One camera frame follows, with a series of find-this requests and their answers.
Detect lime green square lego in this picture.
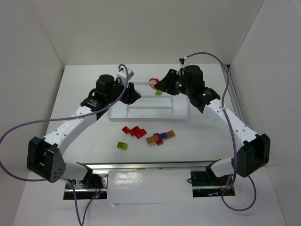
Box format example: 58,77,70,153
155,90,162,96

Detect red rounded lego brick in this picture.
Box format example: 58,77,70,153
148,78,160,89

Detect red lego cluster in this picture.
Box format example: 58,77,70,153
129,126,147,139

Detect orange lego plate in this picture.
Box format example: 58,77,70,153
146,135,159,144
165,130,175,138

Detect lime green sloped lego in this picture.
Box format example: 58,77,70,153
117,142,128,150

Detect small red sloped lego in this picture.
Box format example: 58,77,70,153
156,140,163,145

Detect red curved lego brick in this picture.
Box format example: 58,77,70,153
122,126,130,134

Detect purple lego plate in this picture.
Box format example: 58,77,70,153
158,133,167,140

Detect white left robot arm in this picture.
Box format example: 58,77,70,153
26,74,141,185

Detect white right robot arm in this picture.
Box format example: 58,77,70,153
154,65,270,178

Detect white compartment tray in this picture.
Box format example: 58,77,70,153
107,82,190,122

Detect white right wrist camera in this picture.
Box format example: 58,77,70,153
179,56,190,69

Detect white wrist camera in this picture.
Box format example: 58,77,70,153
179,56,190,69
117,68,134,84

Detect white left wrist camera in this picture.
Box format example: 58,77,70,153
117,68,134,84

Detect aluminium side rail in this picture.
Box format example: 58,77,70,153
221,65,245,122

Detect aluminium front rail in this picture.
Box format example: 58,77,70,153
84,161,214,170

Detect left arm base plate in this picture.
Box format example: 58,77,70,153
63,171,109,200

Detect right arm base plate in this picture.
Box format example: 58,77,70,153
187,171,235,198

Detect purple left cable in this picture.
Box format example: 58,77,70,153
0,63,130,226

